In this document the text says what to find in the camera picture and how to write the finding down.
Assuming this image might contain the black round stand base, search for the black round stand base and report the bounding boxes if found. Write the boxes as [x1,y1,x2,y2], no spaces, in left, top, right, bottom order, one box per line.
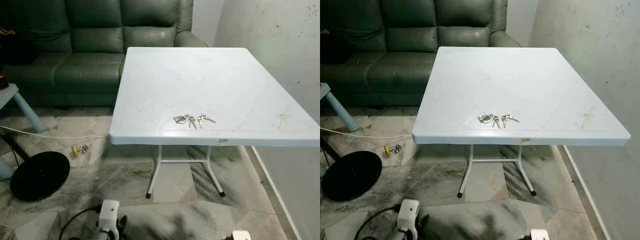
[0,133,71,203]
[320,137,384,203]

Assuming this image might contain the small silver key pair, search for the small silver key pair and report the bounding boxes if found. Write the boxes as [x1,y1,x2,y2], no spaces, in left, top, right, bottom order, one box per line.
[196,113,217,129]
[500,113,521,129]

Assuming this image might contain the light blue side table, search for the light blue side table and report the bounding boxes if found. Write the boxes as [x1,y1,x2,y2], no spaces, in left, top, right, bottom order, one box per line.
[0,83,46,134]
[320,82,360,133]

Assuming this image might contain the white skirting board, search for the white skirting board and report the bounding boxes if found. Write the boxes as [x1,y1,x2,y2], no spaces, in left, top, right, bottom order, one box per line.
[249,145,303,240]
[563,145,612,240]

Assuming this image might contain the white plastic folding table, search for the white plastic folding table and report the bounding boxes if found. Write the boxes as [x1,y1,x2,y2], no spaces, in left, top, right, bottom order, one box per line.
[412,47,632,199]
[109,47,321,199]

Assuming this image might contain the green leather sofa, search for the green leather sofa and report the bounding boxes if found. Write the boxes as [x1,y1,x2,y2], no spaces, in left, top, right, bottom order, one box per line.
[0,0,209,109]
[320,0,521,109]

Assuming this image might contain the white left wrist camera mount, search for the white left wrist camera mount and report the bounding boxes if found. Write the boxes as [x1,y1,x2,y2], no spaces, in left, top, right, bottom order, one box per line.
[97,199,121,240]
[397,198,420,240]

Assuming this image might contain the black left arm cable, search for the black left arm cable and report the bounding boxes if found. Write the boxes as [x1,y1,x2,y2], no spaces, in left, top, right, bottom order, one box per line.
[58,205,101,240]
[353,205,401,240]

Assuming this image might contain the white floor cable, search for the white floor cable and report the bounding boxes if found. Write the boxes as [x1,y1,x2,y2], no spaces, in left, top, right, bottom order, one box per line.
[0,124,111,141]
[320,127,414,141]

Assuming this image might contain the silver key bunch with ring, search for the silver key bunch with ring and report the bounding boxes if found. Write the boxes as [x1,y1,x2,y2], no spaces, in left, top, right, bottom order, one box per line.
[172,113,197,130]
[477,113,501,129]

